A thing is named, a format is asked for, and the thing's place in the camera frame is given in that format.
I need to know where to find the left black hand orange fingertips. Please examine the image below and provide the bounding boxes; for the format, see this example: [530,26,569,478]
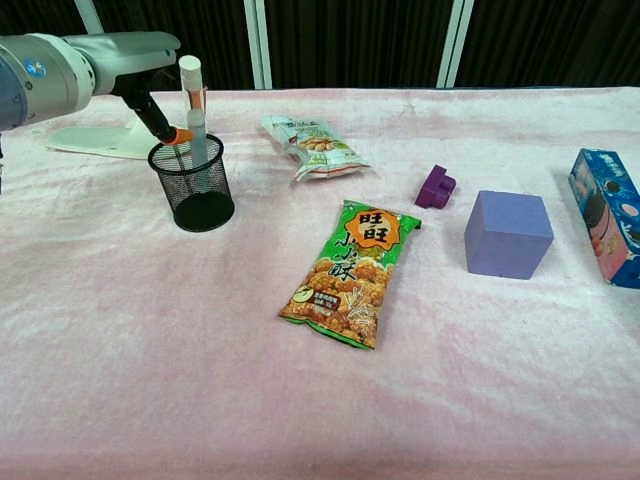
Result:
[92,31,195,147]

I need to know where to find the clear test tube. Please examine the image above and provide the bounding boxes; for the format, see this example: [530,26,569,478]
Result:
[177,54,210,171]

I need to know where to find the black mesh pen holder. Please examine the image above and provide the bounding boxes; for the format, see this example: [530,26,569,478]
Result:
[147,133,237,233]

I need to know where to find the white slipper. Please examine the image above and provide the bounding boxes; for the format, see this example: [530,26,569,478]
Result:
[46,114,166,162]

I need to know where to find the white nut snack bag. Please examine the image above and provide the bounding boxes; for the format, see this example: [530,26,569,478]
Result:
[259,113,374,184]

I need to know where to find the black background curtain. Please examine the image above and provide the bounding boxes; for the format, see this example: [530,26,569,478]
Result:
[0,0,640,92]

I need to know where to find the green rice cracker snack bag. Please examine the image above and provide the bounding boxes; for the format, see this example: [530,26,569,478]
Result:
[277,199,425,353]

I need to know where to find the small purple plastic block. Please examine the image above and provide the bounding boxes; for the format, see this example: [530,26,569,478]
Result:
[413,163,459,212]

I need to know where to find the pink fluffy tablecloth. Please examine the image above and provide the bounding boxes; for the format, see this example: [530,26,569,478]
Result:
[0,85,640,480]

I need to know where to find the purple foam cube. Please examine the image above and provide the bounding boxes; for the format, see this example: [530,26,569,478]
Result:
[463,189,556,281]

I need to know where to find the blue cookie box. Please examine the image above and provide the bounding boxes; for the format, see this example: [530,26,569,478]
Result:
[567,147,640,290]

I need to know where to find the white slanted frame post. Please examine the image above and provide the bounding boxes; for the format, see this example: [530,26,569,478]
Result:
[436,0,476,89]

